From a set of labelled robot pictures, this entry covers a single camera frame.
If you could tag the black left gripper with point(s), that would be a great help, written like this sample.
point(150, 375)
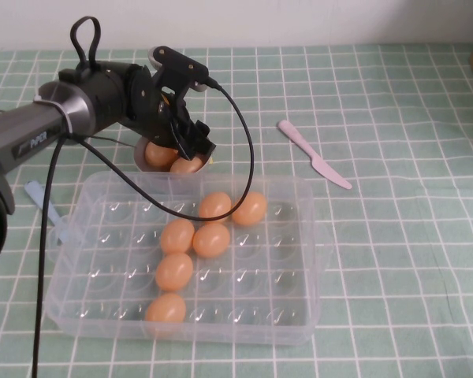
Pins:
point(150, 114)

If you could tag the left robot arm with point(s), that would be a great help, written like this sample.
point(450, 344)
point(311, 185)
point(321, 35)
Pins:
point(31, 138)

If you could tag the orange egg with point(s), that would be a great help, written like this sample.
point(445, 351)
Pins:
point(211, 240)
point(165, 309)
point(189, 167)
point(214, 204)
point(174, 271)
point(157, 156)
point(252, 208)
point(177, 236)

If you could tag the clear plastic egg box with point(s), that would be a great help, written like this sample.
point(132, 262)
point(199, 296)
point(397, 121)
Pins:
point(260, 275)

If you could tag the grey bowl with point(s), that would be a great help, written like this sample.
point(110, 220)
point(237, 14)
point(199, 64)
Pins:
point(138, 159)

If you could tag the pink plastic knife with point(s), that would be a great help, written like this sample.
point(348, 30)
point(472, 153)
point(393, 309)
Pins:
point(299, 143)

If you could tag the blue plastic fork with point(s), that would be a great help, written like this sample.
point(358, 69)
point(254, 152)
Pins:
point(37, 193)

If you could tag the green checkered tablecloth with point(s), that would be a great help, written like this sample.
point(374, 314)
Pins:
point(378, 275)

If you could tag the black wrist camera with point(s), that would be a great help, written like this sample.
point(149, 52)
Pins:
point(181, 65)

